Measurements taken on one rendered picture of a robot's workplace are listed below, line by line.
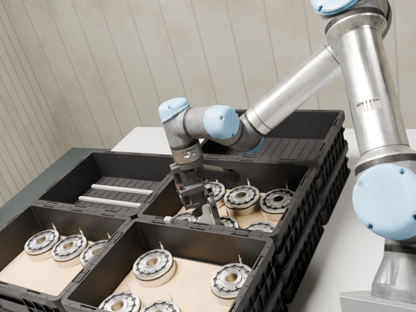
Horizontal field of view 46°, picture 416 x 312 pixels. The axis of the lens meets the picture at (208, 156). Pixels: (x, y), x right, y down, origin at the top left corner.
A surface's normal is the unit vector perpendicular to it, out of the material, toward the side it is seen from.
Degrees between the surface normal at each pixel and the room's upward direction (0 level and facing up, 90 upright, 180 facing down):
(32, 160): 90
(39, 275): 0
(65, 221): 90
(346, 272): 0
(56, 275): 0
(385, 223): 52
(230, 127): 85
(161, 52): 90
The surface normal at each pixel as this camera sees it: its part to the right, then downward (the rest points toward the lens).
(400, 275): -0.61, -0.50
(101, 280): 0.86, 0.05
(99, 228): -0.46, 0.54
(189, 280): -0.24, -0.84
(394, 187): -0.58, -0.09
